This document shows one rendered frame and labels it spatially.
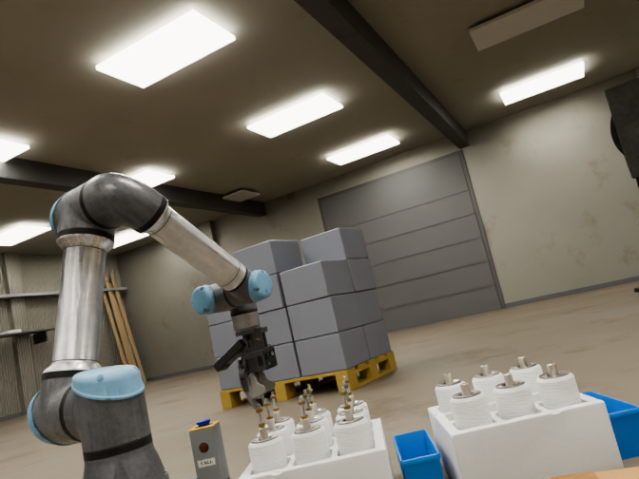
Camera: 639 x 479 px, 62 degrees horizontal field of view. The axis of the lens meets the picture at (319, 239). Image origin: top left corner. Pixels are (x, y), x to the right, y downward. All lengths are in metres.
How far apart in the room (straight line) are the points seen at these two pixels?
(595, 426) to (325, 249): 3.11
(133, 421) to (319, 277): 2.96
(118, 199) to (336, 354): 2.92
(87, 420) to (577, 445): 1.12
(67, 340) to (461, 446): 0.94
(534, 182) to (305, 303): 6.87
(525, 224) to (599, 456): 8.69
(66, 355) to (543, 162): 9.54
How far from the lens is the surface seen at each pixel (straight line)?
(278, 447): 1.50
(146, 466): 1.03
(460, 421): 1.49
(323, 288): 3.86
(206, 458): 1.59
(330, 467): 1.45
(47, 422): 1.14
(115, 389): 1.01
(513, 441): 1.48
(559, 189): 10.13
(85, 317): 1.17
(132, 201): 1.15
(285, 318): 4.08
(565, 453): 1.53
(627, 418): 1.68
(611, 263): 10.06
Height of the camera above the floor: 0.53
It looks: 8 degrees up
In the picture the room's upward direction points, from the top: 13 degrees counter-clockwise
